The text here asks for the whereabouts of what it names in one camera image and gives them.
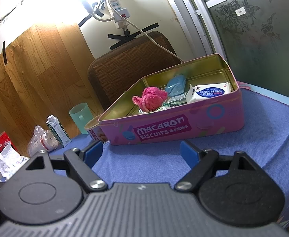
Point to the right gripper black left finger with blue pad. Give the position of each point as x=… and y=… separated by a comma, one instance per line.
x=71, y=171

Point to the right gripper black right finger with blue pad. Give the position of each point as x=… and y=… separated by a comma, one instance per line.
x=210, y=170

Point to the white tissue pack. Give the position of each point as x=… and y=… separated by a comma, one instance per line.
x=205, y=92

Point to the blue transparent plastic pouch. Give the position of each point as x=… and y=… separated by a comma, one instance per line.
x=176, y=86

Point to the pink fluffy knitted sponge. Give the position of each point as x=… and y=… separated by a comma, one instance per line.
x=152, y=98

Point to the green printed flat pack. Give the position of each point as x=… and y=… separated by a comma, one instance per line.
x=174, y=101

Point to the crumpled clear plastic bag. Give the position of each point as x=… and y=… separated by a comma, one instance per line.
x=41, y=140

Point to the white green drink carton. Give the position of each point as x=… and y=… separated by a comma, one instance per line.
x=58, y=130

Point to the blue table cloth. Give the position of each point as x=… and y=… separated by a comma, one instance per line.
x=264, y=140

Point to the red box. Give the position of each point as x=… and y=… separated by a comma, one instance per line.
x=5, y=140

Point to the round tin can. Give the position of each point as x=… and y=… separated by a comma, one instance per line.
x=94, y=130

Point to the green plastic cup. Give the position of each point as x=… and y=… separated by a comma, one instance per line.
x=81, y=115

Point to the pink macaron biscuit tin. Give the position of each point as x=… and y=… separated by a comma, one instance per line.
x=123, y=124

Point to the brown woven chair back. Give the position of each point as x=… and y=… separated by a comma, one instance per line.
x=113, y=73

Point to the white power strip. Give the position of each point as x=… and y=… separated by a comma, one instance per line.
x=118, y=12

